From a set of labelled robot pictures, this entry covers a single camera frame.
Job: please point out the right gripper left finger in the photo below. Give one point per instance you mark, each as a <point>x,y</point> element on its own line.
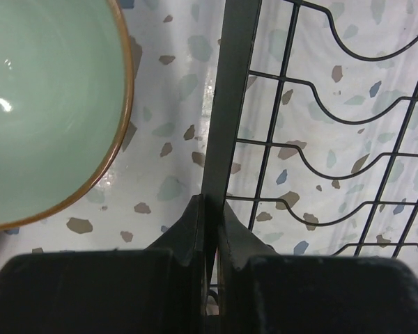
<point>160,289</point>

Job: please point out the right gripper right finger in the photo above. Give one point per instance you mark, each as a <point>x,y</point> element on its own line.
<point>261,291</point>

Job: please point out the black wire dish rack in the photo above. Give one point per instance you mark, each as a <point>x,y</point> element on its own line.
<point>324,156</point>

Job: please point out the celadon green bowl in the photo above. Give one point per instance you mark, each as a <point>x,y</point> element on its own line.
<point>66,92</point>

